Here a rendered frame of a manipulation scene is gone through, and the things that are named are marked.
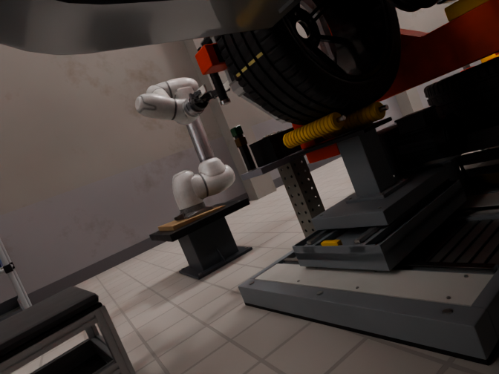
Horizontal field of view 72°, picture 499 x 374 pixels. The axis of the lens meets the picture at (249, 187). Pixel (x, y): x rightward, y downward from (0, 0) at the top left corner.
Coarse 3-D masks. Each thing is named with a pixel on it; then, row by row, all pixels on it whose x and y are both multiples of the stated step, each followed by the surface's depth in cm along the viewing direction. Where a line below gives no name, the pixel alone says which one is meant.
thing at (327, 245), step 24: (432, 192) 117; (456, 192) 115; (408, 216) 108; (432, 216) 105; (312, 240) 114; (336, 240) 103; (360, 240) 97; (384, 240) 92; (408, 240) 97; (312, 264) 115; (336, 264) 106; (360, 264) 98; (384, 264) 91
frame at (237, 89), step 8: (304, 0) 137; (304, 8) 143; (312, 8) 139; (312, 16) 142; (320, 16) 141; (320, 24) 141; (320, 32) 142; (328, 32) 142; (320, 48) 145; (328, 48) 142; (328, 56) 144; (336, 56) 142; (232, 80) 118; (232, 88) 118; (240, 88) 116; (248, 96) 120; (256, 104) 122; (280, 120) 128
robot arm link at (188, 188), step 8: (176, 176) 205; (184, 176) 204; (192, 176) 207; (176, 184) 203; (184, 184) 202; (192, 184) 204; (200, 184) 206; (176, 192) 204; (184, 192) 202; (192, 192) 204; (200, 192) 206; (176, 200) 206; (184, 200) 203; (192, 200) 203; (200, 200) 207; (184, 208) 204
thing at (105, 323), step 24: (72, 288) 109; (24, 312) 101; (48, 312) 86; (72, 312) 84; (96, 312) 87; (0, 336) 82; (24, 336) 78; (48, 336) 81; (72, 336) 83; (96, 336) 114; (0, 360) 75; (24, 360) 77; (72, 360) 109; (96, 360) 108; (120, 360) 88
